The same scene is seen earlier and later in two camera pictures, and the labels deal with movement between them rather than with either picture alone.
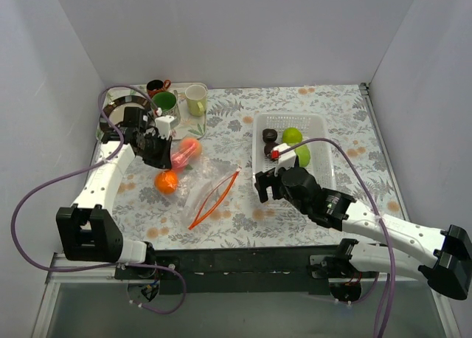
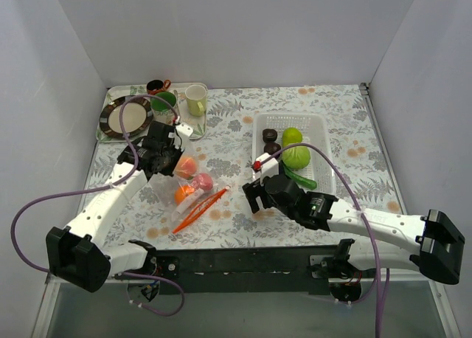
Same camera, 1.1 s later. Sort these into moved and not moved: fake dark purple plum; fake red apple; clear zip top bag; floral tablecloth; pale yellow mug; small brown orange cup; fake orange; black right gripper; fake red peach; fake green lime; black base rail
Moved: clear zip top bag; fake red peach; fake orange; fake red apple; black right gripper
Not moved: small brown orange cup; black base rail; fake green lime; fake dark purple plum; floral tablecloth; pale yellow mug
